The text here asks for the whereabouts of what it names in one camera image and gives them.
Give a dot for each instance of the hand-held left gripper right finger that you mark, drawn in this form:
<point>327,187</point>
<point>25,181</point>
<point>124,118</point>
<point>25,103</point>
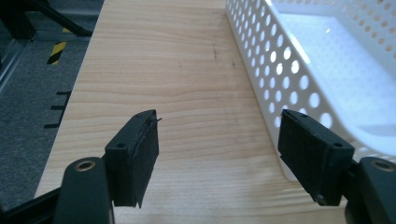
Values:
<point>308,149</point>

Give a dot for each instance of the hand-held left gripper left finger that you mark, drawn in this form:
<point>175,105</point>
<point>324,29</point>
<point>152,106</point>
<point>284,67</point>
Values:
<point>134,158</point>

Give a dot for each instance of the white perforated plastic basket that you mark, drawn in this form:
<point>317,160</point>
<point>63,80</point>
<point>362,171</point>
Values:
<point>336,71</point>

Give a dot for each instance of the black tape strip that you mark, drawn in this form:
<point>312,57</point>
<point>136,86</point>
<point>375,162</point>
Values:
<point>63,93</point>
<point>51,126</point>

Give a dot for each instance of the yellow black striped floor tape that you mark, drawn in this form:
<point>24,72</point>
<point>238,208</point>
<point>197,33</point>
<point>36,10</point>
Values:
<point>56,51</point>

